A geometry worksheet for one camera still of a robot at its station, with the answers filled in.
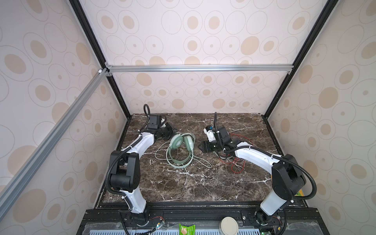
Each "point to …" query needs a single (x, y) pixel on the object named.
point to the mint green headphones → (179, 152)
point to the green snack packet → (184, 230)
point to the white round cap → (228, 225)
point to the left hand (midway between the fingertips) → (182, 126)
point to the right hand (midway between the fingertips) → (202, 145)
